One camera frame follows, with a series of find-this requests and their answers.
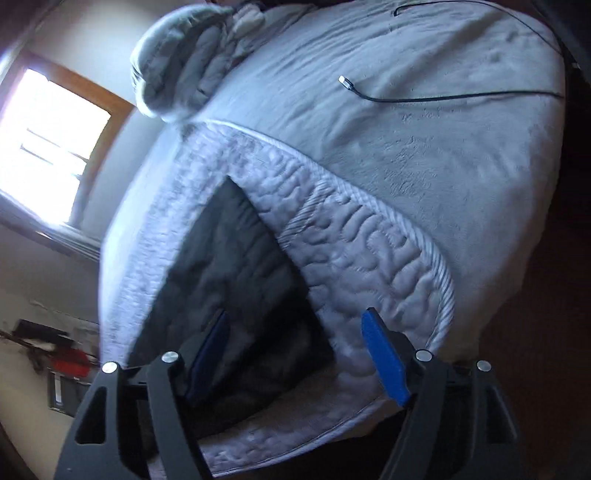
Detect grey bunched comforter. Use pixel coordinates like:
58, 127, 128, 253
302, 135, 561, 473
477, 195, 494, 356
130, 4, 274, 123

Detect chrome frame chair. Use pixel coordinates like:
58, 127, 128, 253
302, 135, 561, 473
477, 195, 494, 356
47, 371, 83, 412

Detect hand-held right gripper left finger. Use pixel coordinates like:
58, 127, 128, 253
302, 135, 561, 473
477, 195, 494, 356
53, 309, 230, 480

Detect white quilted mattress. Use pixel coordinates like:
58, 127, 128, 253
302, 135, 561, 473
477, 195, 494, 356
98, 119, 459, 480

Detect black pants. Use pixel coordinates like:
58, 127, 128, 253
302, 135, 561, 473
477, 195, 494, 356
124, 178, 337, 462

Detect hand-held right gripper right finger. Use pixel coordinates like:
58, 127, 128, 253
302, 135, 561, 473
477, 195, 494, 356
361, 308, 522, 480

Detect wooden coat rack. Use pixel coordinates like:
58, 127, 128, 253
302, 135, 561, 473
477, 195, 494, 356
0, 318, 100, 370

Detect wood-framed window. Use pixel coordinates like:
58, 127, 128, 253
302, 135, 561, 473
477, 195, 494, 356
0, 50, 137, 259

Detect red bag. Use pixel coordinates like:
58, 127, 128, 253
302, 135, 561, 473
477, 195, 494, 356
52, 348, 100, 376

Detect grey fleece blanket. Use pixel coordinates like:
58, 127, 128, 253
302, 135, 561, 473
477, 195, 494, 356
152, 0, 568, 370

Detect black cable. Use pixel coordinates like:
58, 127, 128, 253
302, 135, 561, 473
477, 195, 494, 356
393, 0, 574, 66
338, 75, 565, 103

